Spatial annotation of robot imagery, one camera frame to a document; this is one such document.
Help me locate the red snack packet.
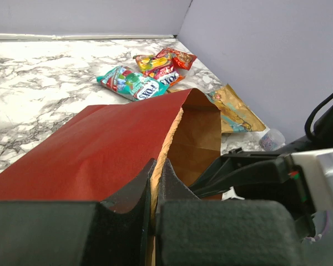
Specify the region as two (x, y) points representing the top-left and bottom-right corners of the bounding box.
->
(156, 48), (197, 70)

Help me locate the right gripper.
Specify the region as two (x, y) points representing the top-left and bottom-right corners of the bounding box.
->
(189, 148), (316, 239)

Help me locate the gold crispy chips bag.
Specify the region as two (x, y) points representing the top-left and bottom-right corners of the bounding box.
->
(166, 83), (267, 134)

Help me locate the small plastic cup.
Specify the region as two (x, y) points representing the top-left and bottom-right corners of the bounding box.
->
(259, 129), (285, 151)

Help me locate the teal Fox's candy bag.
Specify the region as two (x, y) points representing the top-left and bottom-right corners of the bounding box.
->
(96, 65), (169, 101)

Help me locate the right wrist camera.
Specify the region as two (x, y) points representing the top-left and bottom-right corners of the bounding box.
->
(290, 148), (333, 211)

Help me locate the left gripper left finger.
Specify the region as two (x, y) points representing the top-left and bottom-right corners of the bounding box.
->
(0, 160), (155, 265)

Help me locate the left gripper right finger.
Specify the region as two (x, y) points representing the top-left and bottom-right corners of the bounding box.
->
(155, 161), (305, 265)

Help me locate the red paper bag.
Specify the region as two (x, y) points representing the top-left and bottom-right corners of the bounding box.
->
(0, 88), (223, 217)

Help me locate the orange Fox's fruits candy bag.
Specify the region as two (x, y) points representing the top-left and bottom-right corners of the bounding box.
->
(133, 55), (185, 86)

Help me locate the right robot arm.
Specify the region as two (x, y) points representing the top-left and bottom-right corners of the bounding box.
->
(190, 93), (333, 239)

